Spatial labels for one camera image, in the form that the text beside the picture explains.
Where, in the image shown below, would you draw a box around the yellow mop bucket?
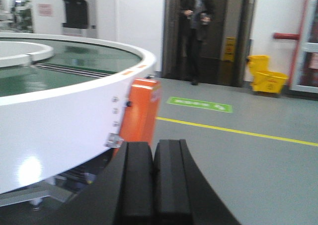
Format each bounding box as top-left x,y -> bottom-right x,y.
247,55 -> 288,94

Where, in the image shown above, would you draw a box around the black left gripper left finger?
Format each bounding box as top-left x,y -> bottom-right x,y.
56,142 -> 153,225

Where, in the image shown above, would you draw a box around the yellow wet floor sign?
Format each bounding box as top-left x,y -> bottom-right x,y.
223,37 -> 236,62

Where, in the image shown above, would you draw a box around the green floor sign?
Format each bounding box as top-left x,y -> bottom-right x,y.
167,96 -> 233,113

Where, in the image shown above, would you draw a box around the person in dark clothes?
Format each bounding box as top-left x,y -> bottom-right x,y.
180,0 -> 215,85

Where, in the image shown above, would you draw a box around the red fire pipe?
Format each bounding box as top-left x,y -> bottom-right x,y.
273,0 -> 310,88

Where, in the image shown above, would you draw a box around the orange control box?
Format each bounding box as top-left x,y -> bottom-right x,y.
119,78 -> 161,145

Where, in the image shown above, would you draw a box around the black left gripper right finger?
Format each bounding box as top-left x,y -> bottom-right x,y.
154,140 -> 239,225

